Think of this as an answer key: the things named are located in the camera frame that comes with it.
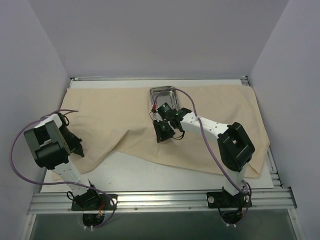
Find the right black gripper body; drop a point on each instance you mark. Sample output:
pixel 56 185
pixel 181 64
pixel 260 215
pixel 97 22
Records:
pixel 163 131

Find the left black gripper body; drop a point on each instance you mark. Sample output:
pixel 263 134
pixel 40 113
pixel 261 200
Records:
pixel 75 144

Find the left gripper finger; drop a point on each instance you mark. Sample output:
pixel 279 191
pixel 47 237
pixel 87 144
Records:
pixel 79 147
pixel 79 154

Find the steel instrument tray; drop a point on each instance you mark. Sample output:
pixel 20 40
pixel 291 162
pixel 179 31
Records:
pixel 164 94

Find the beige cloth kit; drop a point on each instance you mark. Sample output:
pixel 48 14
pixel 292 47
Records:
pixel 118 119

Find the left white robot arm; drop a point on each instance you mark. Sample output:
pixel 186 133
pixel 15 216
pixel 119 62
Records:
pixel 51 143

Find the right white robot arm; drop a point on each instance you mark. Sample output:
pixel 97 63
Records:
pixel 228 144

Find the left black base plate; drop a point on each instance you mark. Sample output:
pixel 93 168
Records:
pixel 109 203

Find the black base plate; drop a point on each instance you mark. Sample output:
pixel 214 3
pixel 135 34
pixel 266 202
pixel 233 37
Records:
pixel 224 200
pixel 109 203

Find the back aluminium rail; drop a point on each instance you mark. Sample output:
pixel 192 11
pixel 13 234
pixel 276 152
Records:
pixel 154 78

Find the aluminium rail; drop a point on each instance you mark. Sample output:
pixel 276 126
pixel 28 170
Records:
pixel 159 202
pixel 154 78

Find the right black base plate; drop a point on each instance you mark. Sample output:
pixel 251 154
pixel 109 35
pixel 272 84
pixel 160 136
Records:
pixel 224 200

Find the front aluminium rail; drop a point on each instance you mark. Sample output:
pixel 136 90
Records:
pixel 159 202

